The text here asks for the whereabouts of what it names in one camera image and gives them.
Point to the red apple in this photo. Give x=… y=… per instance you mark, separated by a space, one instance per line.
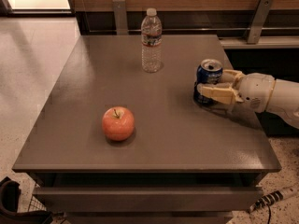
x=118 y=123

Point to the right metal wall bracket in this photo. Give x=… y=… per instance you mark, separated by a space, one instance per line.
x=260 y=15

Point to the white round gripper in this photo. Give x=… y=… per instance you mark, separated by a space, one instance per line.
x=256 y=90

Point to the grey table drawer front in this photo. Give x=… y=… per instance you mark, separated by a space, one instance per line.
x=145 y=199

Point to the left metal wall bracket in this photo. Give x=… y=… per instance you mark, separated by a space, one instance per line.
x=120 y=16

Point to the metal wall bracket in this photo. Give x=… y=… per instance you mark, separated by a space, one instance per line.
x=120 y=16
x=260 y=15

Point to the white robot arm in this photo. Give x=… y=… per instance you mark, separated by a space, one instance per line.
x=283 y=102

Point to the blue pepsi can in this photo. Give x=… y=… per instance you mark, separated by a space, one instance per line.
x=208 y=72

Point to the wooden wall shelf ledge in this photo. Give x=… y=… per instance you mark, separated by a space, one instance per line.
x=265 y=42

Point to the clear plastic water bottle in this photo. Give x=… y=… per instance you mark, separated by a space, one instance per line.
x=151 y=39

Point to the dark bag on floor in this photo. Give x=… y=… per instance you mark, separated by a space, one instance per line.
x=9 y=202

